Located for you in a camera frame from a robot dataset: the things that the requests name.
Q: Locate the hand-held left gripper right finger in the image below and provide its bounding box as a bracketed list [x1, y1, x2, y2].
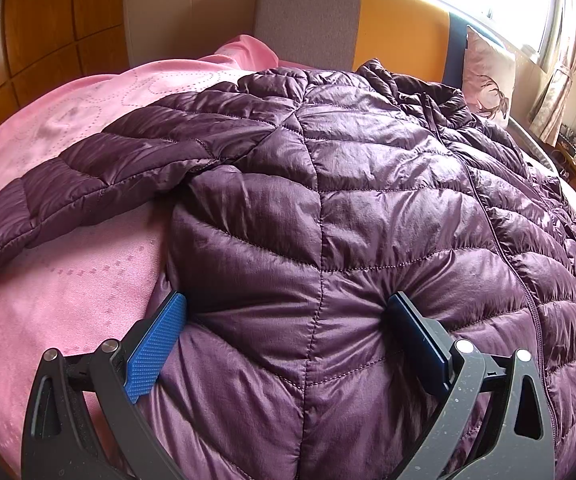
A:
[387, 292, 556, 480]

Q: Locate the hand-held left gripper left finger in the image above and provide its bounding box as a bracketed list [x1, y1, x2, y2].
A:
[20, 291, 189, 480]

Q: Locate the purple quilted down jacket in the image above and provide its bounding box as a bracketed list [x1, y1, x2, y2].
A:
[0, 58, 576, 480]

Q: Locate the pink bed blanket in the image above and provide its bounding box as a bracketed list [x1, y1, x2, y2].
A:
[0, 34, 289, 480]

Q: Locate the pink deer print pillow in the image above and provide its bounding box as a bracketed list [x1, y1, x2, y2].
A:
[460, 25, 517, 129]

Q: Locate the pink patterned curtain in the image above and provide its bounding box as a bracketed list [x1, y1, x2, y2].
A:
[527, 0, 576, 148]

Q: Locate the grey yellow blue headboard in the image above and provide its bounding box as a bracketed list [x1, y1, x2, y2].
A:
[253, 0, 471, 86]

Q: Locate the wooden wardrobe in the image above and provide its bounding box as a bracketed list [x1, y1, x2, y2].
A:
[0, 0, 134, 157]

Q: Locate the grey metal bed rail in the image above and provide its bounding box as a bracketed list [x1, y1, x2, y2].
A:
[505, 115, 565, 177]

